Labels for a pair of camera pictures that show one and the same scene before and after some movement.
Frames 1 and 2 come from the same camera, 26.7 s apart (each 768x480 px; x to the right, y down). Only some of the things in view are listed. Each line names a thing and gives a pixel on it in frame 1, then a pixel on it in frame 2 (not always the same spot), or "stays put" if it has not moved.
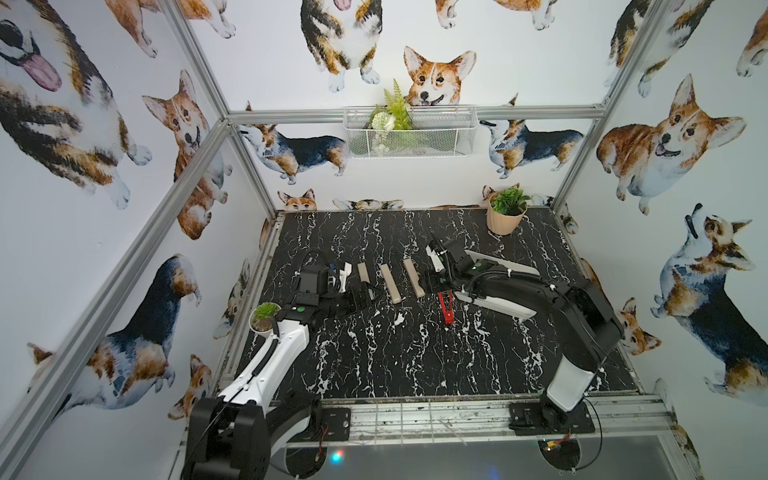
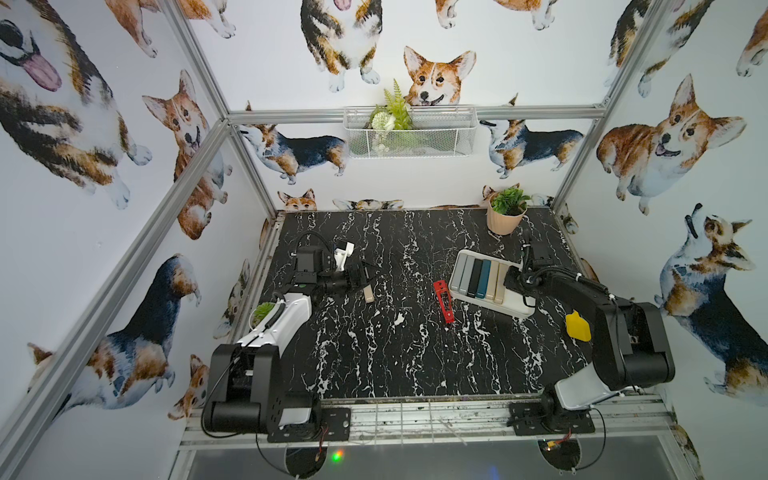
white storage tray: (496, 303) stays put
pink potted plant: (506, 209) stays put
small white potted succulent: (261, 318) stays put
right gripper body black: (446, 280) to (517, 279)
